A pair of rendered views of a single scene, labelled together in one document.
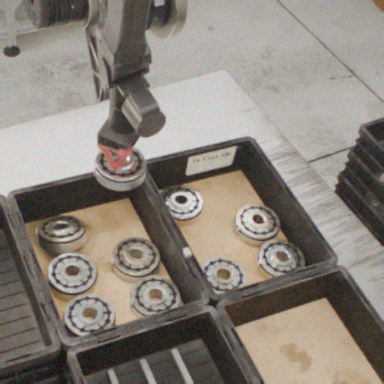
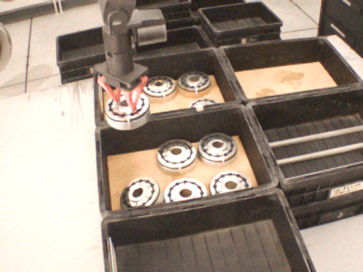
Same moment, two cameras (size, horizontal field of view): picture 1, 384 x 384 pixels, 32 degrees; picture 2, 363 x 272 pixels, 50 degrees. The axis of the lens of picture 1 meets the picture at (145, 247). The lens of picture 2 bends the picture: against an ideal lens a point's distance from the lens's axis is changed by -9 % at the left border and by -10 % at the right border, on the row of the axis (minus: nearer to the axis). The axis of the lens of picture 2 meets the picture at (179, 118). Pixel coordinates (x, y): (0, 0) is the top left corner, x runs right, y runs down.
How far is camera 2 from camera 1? 100 cm
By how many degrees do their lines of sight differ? 47
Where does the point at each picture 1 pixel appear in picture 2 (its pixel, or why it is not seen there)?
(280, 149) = (71, 88)
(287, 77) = not seen: outside the picture
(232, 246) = (172, 105)
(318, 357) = (265, 85)
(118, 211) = (119, 164)
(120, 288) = (199, 172)
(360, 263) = not seen: hidden behind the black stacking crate
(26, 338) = (239, 236)
